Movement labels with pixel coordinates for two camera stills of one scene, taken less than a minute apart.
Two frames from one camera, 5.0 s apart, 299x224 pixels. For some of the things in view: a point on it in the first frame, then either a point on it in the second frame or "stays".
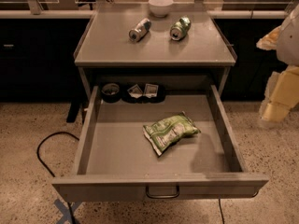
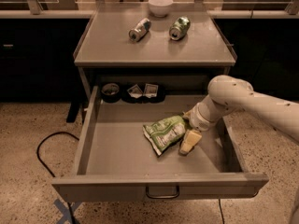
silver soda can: x=140 y=30 stays
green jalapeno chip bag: x=164 y=133 stays
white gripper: x=289 y=44 → x=197 y=119
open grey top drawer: x=115 y=161 stays
